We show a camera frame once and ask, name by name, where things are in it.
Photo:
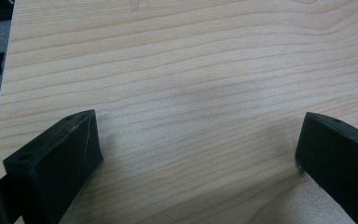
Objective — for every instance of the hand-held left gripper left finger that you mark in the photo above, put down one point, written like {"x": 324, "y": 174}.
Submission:
{"x": 52, "y": 168}

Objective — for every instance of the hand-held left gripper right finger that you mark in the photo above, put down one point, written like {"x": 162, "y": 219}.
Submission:
{"x": 341, "y": 165}

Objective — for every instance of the black tape bar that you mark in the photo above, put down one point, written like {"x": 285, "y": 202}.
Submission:
{"x": 0, "y": 63}

